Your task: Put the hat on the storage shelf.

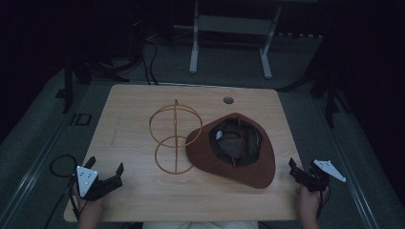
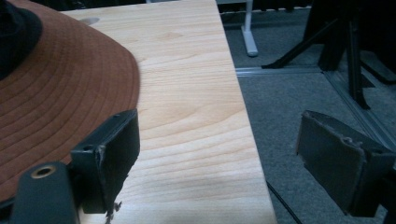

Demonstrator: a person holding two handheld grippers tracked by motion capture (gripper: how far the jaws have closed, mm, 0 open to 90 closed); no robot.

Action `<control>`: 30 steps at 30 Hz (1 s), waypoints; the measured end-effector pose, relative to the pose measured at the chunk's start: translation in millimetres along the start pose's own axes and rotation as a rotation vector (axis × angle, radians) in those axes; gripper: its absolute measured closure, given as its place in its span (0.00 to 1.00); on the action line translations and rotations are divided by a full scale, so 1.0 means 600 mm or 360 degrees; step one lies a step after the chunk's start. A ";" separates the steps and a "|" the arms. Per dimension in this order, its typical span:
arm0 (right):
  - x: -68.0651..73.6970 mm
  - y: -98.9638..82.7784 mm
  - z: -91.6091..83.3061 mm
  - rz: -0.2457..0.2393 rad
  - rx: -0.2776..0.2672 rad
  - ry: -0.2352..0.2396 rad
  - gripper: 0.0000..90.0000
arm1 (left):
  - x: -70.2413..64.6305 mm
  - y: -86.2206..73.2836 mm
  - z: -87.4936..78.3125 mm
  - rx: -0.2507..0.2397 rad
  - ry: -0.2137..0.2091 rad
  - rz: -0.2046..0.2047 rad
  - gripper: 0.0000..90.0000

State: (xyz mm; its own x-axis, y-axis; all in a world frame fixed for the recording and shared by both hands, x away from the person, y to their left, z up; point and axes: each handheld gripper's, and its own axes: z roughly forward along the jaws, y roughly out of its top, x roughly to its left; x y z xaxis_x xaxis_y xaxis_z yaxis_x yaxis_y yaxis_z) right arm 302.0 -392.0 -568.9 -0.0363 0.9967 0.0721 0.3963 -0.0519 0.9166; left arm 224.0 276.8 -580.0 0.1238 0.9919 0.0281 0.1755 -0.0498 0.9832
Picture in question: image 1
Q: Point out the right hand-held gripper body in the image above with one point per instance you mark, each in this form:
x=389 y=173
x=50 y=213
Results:
x=313 y=181

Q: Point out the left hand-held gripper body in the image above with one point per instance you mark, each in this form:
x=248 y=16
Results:
x=86 y=179

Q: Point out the brown felt hat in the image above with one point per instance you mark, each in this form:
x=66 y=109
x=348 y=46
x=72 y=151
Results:
x=203 y=156

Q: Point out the person's right hand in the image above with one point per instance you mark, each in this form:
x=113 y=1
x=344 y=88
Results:
x=310 y=202

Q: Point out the person's left hand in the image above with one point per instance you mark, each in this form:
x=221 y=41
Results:
x=90 y=206

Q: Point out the black metal stand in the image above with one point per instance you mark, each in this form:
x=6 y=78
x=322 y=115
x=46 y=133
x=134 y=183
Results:
x=331 y=101
x=68 y=86

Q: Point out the black rectangular floor frame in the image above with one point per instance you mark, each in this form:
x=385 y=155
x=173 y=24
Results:
x=76 y=119

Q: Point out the white metal desk frame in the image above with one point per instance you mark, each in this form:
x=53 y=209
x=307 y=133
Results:
x=234 y=24

